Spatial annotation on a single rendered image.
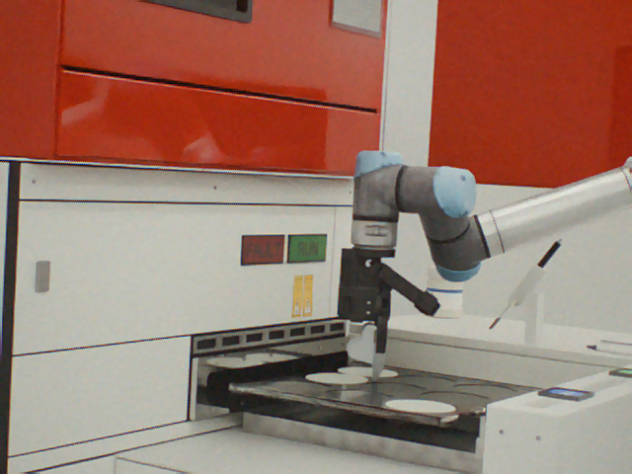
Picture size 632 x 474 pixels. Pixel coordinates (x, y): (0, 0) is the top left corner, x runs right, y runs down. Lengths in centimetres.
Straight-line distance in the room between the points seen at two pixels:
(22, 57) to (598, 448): 88
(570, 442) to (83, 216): 69
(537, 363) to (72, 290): 81
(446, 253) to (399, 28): 345
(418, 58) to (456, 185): 365
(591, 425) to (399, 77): 393
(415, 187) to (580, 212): 28
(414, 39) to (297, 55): 356
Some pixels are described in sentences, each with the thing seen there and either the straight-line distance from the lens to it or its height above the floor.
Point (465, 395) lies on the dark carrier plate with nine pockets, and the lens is 203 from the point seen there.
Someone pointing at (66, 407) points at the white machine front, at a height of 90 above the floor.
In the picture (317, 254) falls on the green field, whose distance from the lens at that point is 222.
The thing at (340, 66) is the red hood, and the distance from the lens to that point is 217.
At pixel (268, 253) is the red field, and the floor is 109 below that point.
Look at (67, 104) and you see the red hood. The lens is 166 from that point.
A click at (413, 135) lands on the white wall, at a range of 561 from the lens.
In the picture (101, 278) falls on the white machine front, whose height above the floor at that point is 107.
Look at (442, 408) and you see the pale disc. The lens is 190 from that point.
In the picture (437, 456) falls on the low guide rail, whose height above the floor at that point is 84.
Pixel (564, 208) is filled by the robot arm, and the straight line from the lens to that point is 211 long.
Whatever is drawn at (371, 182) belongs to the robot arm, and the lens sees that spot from 205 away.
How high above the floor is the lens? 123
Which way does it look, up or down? 3 degrees down
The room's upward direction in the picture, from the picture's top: 3 degrees clockwise
